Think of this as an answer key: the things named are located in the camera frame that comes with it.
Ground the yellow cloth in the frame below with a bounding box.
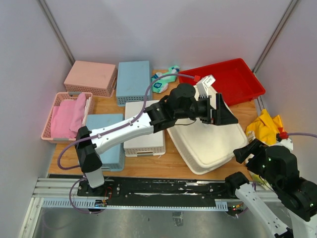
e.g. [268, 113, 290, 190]
[245, 109, 289, 145]

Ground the large white laundry basket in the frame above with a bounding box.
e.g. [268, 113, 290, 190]
[166, 84, 249, 176]

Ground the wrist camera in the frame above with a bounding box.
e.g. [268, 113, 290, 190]
[194, 75, 216, 97]
[276, 131, 294, 152]

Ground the teal and white sock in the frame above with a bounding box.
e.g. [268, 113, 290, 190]
[151, 65, 180, 94]

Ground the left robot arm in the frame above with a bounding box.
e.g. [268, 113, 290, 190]
[75, 83, 238, 196]

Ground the light blue upturned basket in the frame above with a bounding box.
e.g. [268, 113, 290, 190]
[116, 60, 153, 107]

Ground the patterned white cloth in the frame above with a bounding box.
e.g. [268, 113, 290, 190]
[246, 131, 274, 191]

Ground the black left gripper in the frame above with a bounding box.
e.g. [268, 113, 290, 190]
[176, 94, 239, 126]

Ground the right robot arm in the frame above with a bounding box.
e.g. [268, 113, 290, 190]
[224, 139, 317, 238]

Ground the pink basket with cloth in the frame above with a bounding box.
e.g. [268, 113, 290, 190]
[41, 92, 94, 144]

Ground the small white perforated basket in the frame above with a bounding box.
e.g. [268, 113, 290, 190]
[123, 102, 166, 157]

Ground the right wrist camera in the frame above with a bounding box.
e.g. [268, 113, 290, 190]
[276, 131, 294, 152]

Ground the pink cloth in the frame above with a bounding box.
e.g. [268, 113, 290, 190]
[51, 93, 86, 139]

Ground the blue perforated basket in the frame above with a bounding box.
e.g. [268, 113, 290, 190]
[86, 114, 125, 172]

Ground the red plastic tray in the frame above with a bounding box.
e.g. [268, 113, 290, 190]
[180, 58, 265, 106]

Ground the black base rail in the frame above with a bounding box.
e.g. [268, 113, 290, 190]
[77, 177, 237, 209]

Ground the pink perforated basket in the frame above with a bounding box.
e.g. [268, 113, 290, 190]
[64, 60, 117, 98]

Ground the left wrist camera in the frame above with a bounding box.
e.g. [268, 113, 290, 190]
[194, 75, 216, 97]

